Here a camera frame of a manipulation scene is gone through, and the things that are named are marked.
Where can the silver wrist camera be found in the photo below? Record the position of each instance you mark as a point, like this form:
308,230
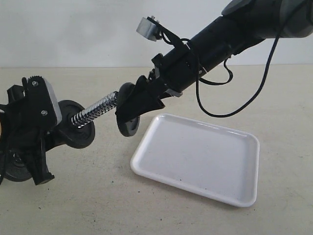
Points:
148,29
54,101

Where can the chrome dumbbell bar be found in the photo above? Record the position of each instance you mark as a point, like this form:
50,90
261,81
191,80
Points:
95,110

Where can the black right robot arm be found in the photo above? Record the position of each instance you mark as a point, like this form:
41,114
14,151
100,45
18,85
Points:
241,25

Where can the black weight plate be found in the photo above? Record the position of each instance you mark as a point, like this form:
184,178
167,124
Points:
70,131
129,128

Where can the black weight plate far end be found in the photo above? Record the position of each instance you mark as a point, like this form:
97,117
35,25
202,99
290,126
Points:
15,169

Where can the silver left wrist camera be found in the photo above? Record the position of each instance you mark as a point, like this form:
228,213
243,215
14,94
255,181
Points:
54,101

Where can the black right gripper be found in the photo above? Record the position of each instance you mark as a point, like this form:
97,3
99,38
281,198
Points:
174,72

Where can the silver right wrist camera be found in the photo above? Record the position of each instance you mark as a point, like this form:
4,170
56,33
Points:
148,29

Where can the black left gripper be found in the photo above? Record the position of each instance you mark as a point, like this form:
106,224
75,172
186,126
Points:
27,124

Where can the white rectangular plastic tray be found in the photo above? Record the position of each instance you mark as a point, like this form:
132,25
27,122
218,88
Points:
212,161

